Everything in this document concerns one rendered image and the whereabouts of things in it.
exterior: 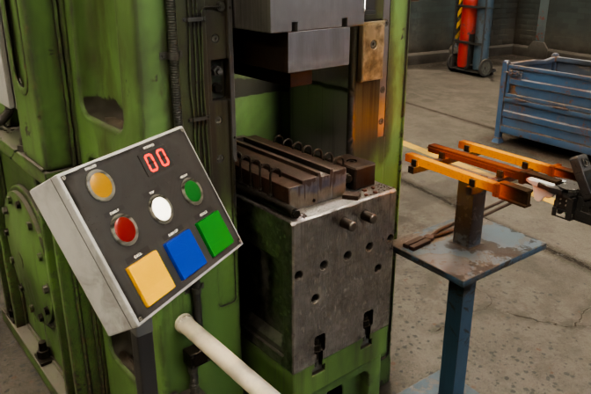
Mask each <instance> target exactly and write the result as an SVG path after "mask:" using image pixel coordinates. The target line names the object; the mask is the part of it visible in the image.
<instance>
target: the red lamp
mask: <svg viewBox="0 0 591 394"><path fill-rule="evenodd" d="M114 230H115V233H116V235H117V237H118V238H119V239H120V240H122V241H124V242H130V241H132V240H133V239H134V238H135V226H134V224H133V223H132V222H131V221H130V220H129V219H128V218H126V217H120V218H118V219H117V220H116V222H115V224H114Z"/></svg>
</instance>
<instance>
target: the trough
mask: <svg viewBox="0 0 591 394"><path fill-rule="evenodd" d="M237 140H239V141H240V142H245V143H247V144H250V145H251V146H254V147H256V148H259V149H262V150H265V151H267V152H270V153H273V154H275V155H277V156H279V157H284V158H286V159H288V160H290V161H293V162H295V163H298V164H301V165H304V166H306V167H309V168H311V169H313V170H316V171H321V172H322V173H323V174H321V177H323V176H326V175H330V169H328V168H325V167H323V166H321V165H318V164H314V163H312V162H309V161H307V160H304V159H301V158H300V157H295V156H293V155H290V154H288V153H286V152H283V151H280V150H277V149H274V148H272V147H269V146H266V145H265V144H262V143H259V142H255V141H253V140H251V139H248V138H245V137H241V138H237Z"/></svg>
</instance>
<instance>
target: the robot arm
mask: <svg viewBox="0 0 591 394"><path fill-rule="evenodd" d="M569 161H570V164H571V166H572V168H573V173H574V176H575V178H576V180H577V182H575V181H572V180H570V179H562V178H557V177H554V178H557V179H562V182H561V183H560V185H556V186H555V184H553V183H551V182H548V181H544V180H541V179H537V178H533V177H529V178H526V180H527V181H528V182H529V183H530V184H531V185H532V186H533V192H534V199H535V200H536V201H539V202H540V201H542V200H543V198H544V197H546V198H551V197H554V196H555V194H556V200H554V205H553V207H552V211H551V214H552V215H554V216H556V217H559V218H562V219H565V220H567V221H569V222H570V221H572V220H575V221H578V222H581V223H585V224H587V225H590V226H591V165H590V163H589V160H588V158H587V155H586V154H581V155H578V156H575V157H571V158H570V159H569ZM557 210H558V212H557ZM563 212H565V217H562V216H559V215H556V213H558V214H562V213H563ZM571 217H572V218H571Z"/></svg>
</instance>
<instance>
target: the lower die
mask: <svg viewBox="0 0 591 394"><path fill-rule="evenodd" d="M241 137H245V138H248V139H251V140H253V141H255V142H259V143H262V144H265V145H266V146H269V147H272V148H274V149H277V150H280V151H283V152H286V153H288V154H290V155H293V156H295V157H300V158H301V159H304V160H307V161H309V162H312V163H314V164H318V165H321V166H323V167H325V168H328V169H330V175H326V176H323V177H321V172H320V171H316V170H313V169H311V168H309V167H306V166H304V165H301V164H298V163H295V162H293V161H290V160H288V159H286V158H284V157H279V156H277V155H275V154H273V153H270V152H267V151H265V150H262V149H259V148H256V147H254V146H251V145H250V144H247V143H245V142H240V141H239V140H237V151H239V152H240V153H241V154H242V156H244V155H248V156H249V157H250V158H251V160H253V159H258V160H259V161H260V163H261V164H264V163H268V164H270V166H271V170H272V169H273V168H274V167H278V168H280V169H281V177H279V171H278V170H274V171H273V172H272V193H273V197H274V198H276V199H278V200H280V201H283V202H285V203H287V204H289V205H291V206H293V207H295V208H297V209H300V208H305V207H308V206H310V205H313V204H316V203H319V202H321V201H327V200H330V199H332V198H335V197H338V196H341V195H342V194H343V193H344V192H345V191H346V172H347V168H346V167H343V166H340V165H338V164H333V163H331V162H329V161H326V160H323V159H321V158H319V157H313V156H312V155H309V154H307V153H302V152H301V151H299V150H295V149H292V148H290V147H288V146H285V145H284V146H283V145H282V144H279V143H277V142H273V141H270V140H267V139H266V138H263V137H260V136H257V135H251V136H244V135H240V136H237V138H241ZM239 160H240V158H239V154H237V161H236V162H235V169H236V180H238V181H239V179H240V176H239ZM269 172H270V171H268V166H267V165H265V166H263V167H262V169H261V187H262V192H263V193H266V194H269ZM242 179H243V182H244V183H245V184H246V185H249V159H248V157H245V158H243V160H242ZM252 187H253V188H255V189H258V190H259V163H258V162H257V161H255V162H253V163H252ZM313 199H315V200H316V201H315V202H312V201H313Z"/></svg>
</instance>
